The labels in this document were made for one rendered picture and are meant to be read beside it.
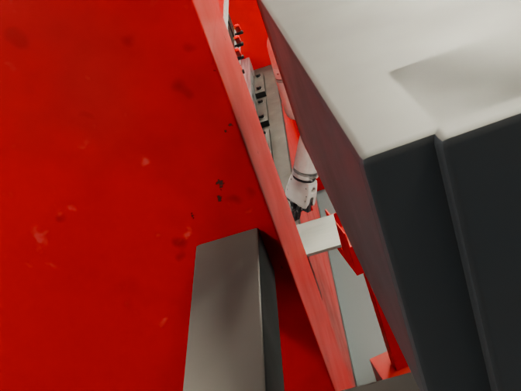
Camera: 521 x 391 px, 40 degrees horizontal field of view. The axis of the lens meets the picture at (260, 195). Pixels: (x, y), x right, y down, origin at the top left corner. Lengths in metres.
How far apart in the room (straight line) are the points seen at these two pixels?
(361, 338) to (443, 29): 2.83
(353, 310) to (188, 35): 2.78
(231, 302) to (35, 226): 0.27
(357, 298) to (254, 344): 2.86
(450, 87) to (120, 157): 0.48
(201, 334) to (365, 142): 0.38
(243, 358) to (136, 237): 0.26
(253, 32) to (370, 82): 3.67
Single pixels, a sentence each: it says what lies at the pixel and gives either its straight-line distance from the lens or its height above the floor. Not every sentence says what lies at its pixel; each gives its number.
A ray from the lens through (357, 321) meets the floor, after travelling 3.40.
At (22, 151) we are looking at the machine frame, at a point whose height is 1.88.
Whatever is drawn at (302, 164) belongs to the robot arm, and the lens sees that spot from 2.28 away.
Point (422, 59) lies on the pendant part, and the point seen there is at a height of 1.95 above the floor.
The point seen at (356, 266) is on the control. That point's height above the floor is 0.70.
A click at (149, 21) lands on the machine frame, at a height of 1.97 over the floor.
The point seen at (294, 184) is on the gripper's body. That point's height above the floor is 1.06.
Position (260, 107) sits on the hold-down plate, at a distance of 3.52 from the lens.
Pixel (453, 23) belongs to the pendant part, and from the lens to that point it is 0.54.
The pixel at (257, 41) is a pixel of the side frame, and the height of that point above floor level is 1.03.
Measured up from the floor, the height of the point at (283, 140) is 0.88.
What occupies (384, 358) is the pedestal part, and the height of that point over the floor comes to 0.12.
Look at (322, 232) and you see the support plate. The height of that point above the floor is 1.00.
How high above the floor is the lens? 2.12
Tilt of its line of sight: 27 degrees down
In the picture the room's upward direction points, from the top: 20 degrees counter-clockwise
